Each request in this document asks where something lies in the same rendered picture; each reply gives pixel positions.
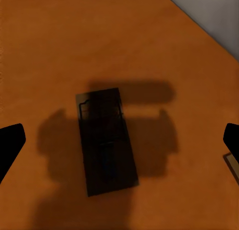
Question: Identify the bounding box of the mousetrap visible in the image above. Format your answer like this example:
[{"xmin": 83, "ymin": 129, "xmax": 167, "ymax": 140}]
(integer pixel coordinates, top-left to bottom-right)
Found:
[
  {"xmin": 75, "ymin": 88, "xmax": 139, "ymax": 197},
  {"xmin": 224, "ymin": 154, "xmax": 239, "ymax": 184}
]

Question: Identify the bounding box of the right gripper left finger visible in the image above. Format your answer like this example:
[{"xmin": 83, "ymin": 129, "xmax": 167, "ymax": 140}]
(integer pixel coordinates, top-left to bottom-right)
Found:
[{"xmin": 0, "ymin": 123, "xmax": 26, "ymax": 183}]

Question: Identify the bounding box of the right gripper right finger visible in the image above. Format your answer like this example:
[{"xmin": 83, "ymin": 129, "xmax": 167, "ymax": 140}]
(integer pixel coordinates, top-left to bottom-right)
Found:
[{"xmin": 223, "ymin": 123, "xmax": 239, "ymax": 163}]

